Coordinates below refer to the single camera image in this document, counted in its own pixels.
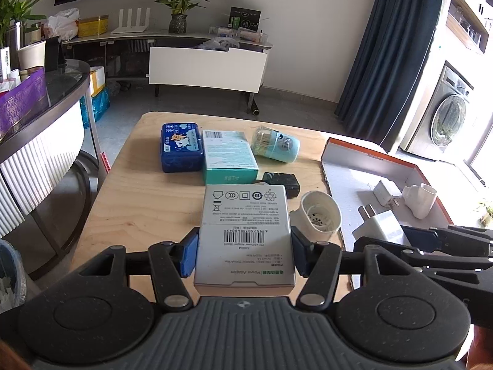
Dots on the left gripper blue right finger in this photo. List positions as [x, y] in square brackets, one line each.
[319, 263]

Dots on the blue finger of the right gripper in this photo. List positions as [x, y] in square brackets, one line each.
[454, 240]
[415, 257]

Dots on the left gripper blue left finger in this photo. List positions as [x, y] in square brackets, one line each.
[170, 263]

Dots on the white power adapter box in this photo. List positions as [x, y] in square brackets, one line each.
[245, 237]

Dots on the light blue toothpick jar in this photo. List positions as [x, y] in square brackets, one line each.
[273, 144]

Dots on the white power adapter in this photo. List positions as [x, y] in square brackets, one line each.
[387, 193]
[383, 226]

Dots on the white ceramic mug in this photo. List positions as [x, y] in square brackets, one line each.
[419, 199]

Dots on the wooden coffee table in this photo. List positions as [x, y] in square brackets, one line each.
[140, 205]

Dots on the orange white cardboard tray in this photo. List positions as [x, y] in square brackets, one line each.
[352, 171]

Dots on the small black device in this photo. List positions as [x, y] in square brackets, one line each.
[288, 181]

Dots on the silver washing machine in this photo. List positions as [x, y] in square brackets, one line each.
[435, 130]

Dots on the dark blue printed box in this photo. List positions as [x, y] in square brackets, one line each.
[181, 148]

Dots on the teal white product box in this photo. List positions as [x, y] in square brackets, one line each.
[228, 158]

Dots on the round grey side table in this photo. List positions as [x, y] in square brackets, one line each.
[45, 189]

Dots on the black rolled mat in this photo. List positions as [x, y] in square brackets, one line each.
[254, 110]

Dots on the blue plastic bag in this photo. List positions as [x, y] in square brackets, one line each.
[100, 102]

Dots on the dark blue curtain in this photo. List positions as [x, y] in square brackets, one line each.
[387, 69]

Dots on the white yellow cardboard box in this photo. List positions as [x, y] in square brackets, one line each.
[97, 80]

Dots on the white TV cabinet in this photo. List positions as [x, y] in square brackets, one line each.
[174, 59]

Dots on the purple storage basket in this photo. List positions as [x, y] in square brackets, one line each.
[22, 103]

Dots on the grey cloth on cabinet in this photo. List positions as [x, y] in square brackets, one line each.
[222, 44]

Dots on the white router with antennas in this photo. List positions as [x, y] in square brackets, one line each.
[130, 23]

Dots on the white paper cup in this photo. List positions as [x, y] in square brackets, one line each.
[32, 55]

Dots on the yellow box on cabinet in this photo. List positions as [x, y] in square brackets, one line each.
[94, 26]

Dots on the dark framed picture box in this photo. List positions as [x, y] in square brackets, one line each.
[244, 18]

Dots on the white plastic bag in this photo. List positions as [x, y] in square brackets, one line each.
[64, 25]

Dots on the green plant on side table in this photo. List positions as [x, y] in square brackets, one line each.
[17, 11]

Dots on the wooden wall shelf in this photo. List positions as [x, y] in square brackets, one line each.
[463, 22]

